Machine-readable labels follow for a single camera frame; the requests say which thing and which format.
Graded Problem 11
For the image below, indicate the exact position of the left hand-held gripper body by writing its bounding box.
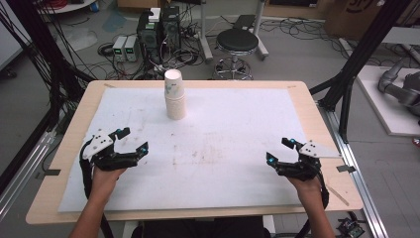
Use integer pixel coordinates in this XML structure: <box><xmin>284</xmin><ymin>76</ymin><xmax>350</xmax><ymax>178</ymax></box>
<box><xmin>81</xmin><ymin>129</ymin><xmax>141</xmax><ymax>173</ymax></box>

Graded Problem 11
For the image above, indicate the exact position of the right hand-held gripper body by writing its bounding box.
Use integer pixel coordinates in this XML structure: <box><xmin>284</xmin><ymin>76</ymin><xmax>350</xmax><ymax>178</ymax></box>
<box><xmin>274</xmin><ymin>140</ymin><xmax>342</xmax><ymax>182</ymax></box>

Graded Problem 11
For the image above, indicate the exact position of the stack of paper cups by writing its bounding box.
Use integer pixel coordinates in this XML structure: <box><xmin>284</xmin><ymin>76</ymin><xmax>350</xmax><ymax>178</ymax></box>
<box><xmin>164</xmin><ymin>93</ymin><xmax>187</xmax><ymax>121</ymax></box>

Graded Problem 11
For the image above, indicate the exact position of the person's left hand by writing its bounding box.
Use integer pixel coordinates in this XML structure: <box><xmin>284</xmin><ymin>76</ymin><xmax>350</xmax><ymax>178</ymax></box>
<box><xmin>89</xmin><ymin>164</ymin><xmax>129</xmax><ymax>200</ymax></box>

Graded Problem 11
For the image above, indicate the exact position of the person's right hand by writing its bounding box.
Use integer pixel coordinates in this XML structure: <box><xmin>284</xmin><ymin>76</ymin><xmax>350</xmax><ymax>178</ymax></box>
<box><xmin>286</xmin><ymin>175</ymin><xmax>324</xmax><ymax>206</ymax></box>

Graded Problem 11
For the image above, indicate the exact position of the dark tape piece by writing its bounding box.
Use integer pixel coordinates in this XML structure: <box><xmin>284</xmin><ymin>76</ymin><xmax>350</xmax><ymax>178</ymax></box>
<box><xmin>35</xmin><ymin>169</ymin><xmax>62</xmax><ymax>180</ymax></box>
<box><xmin>336</xmin><ymin>164</ymin><xmax>358</xmax><ymax>174</ymax></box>

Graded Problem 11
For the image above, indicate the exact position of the tan tape strip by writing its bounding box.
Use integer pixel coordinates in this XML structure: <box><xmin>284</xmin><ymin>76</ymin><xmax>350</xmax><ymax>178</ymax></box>
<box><xmin>326</xmin><ymin>184</ymin><xmax>351</xmax><ymax>207</ymax></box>

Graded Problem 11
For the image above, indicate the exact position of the white table mat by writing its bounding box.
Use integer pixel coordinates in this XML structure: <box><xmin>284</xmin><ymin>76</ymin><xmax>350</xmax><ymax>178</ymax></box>
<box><xmin>57</xmin><ymin>86</ymin><xmax>312</xmax><ymax>213</ymax></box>

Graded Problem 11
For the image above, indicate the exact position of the white floor platform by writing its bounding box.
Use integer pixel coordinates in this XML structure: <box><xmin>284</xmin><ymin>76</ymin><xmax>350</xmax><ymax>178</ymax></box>
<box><xmin>356</xmin><ymin>64</ymin><xmax>420</xmax><ymax>138</ymax></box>

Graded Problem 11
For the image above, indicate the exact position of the grey power supply unit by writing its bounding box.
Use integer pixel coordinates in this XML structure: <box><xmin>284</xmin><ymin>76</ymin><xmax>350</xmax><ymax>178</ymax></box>
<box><xmin>111</xmin><ymin>35</ymin><xmax>129</xmax><ymax>62</ymax></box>
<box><xmin>124</xmin><ymin>35</ymin><xmax>141</xmax><ymax>63</ymax></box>

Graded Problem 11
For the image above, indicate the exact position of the green circuit board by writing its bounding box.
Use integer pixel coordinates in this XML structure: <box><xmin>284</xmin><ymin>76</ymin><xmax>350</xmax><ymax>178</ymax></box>
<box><xmin>336</xmin><ymin>216</ymin><xmax>367</xmax><ymax>238</ymax></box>

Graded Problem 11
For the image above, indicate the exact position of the person's black clothing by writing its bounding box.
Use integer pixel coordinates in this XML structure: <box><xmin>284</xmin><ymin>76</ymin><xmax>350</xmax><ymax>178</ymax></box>
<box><xmin>131</xmin><ymin>216</ymin><xmax>272</xmax><ymax>238</ymax></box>

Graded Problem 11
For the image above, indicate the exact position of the black computer tower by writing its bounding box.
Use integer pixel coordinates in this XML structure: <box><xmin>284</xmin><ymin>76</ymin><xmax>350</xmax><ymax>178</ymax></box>
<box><xmin>136</xmin><ymin>10</ymin><xmax>163</xmax><ymax>64</ymax></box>
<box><xmin>160</xmin><ymin>5</ymin><xmax>182</xmax><ymax>54</ymax></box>

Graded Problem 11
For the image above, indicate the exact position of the white stand leg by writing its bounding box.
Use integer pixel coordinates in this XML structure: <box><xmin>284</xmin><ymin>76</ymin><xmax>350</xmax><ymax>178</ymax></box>
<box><xmin>252</xmin><ymin>0</ymin><xmax>269</xmax><ymax>61</ymax></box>
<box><xmin>197</xmin><ymin>0</ymin><xmax>215</xmax><ymax>64</ymax></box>

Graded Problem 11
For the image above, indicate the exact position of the black round stool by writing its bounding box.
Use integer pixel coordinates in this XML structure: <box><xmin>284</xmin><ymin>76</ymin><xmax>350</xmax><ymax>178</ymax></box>
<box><xmin>212</xmin><ymin>27</ymin><xmax>261</xmax><ymax>81</ymax></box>

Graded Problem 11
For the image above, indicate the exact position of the small white box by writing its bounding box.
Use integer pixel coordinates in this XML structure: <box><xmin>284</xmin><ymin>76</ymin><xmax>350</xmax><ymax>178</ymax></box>
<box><xmin>148</xmin><ymin>7</ymin><xmax>162</xmax><ymax>24</ymax></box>

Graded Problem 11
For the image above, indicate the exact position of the black flat foot plate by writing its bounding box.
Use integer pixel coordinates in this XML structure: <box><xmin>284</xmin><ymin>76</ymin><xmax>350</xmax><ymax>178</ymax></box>
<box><xmin>232</xmin><ymin>14</ymin><xmax>258</xmax><ymax>31</ymax></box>

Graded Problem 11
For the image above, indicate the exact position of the brown cardboard box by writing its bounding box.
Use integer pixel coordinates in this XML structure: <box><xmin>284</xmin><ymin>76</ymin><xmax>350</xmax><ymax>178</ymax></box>
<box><xmin>324</xmin><ymin>0</ymin><xmax>408</xmax><ymax>42</ymax></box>

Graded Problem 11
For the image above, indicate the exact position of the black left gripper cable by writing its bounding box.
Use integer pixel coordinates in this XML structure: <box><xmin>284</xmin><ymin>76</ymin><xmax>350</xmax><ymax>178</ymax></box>
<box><xmin>78</xmin><ymin>138</ymin><xmax>96</xmax><ymax>200</ymax></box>

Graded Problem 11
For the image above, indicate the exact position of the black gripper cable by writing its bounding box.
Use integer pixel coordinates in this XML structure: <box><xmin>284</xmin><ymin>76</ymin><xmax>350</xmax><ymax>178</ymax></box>
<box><xmin>316</xmin><ymin>170</ymin><xmax>331</xmax><ymax>210</ymax></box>
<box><xmin>78</xmin><ymin>138</ymin><xmax>96</xmax><ymax>200</ymax></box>

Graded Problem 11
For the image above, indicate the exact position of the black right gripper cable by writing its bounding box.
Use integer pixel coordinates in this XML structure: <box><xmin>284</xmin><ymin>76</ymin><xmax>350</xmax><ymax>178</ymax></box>
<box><xmin>316</xmin><ymin>170</ymin><xmax>331</xmax><ymax>210</ymax></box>

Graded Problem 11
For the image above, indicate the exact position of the aluminium rail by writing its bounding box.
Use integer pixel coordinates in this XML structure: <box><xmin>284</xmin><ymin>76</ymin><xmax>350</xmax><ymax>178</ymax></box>
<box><xmin>317</xmin><ymin>101</ymin><xmax>390</xmax><ymax>238</ymax></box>
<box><xmin>0</xmin><ymin>129</ymin><xmax>57</xmax><ymax>221</ymax></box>

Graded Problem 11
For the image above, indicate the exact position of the coiled black cable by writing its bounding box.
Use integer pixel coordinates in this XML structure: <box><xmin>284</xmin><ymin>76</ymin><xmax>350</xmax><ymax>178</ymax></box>
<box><xmin>96</xmin><ymin>42</ymin><xmax>116</xmax><ymax>58</ymax></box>

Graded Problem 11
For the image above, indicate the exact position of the tangle of floor cables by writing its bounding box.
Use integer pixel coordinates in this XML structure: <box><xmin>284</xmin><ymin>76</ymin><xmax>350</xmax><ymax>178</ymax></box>
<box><xmin>87</xmin><ymin>9</ymin><xmax>212</xmax><ymax>81</ymax></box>

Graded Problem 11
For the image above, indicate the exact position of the black frame post with cables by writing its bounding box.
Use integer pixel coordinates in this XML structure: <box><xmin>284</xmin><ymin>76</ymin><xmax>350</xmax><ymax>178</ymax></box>
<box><xmin>0</xmin><ymin>0</ymin><xmax>95</xmax><ymax>133</ymax></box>

